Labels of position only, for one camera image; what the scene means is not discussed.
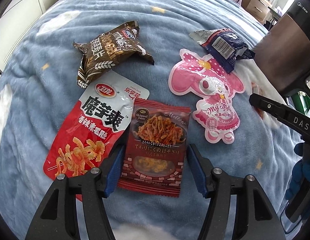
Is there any brown black trash bin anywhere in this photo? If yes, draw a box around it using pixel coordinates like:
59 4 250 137
253 0 310 97

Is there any dark blue snack bag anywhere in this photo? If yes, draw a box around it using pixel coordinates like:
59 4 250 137
189 28 255 74

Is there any green tray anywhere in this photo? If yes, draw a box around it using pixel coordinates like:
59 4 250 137
291 91 310 118

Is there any red white konjac snack bag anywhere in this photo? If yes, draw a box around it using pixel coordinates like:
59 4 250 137
43 70 149 179

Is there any wooden drawer cabinet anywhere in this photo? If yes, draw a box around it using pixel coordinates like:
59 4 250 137
241 0 272 24

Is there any pink My Melody pouch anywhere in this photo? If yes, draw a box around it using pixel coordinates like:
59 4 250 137
168 49 244 144

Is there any dark red noodle snack packet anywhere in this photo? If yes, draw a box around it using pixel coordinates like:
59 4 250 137
117 99 191 197

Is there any blue cloud pattern blanket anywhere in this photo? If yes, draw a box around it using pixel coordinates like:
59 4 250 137
0 0 300 239

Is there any white wardrobe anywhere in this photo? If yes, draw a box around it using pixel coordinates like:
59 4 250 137
0 0 58 73

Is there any brown oatmeal snack bag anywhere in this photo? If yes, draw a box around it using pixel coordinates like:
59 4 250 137
73 20 154 89

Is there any blue gloved right hand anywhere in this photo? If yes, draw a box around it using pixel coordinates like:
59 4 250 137
285 142 310 202

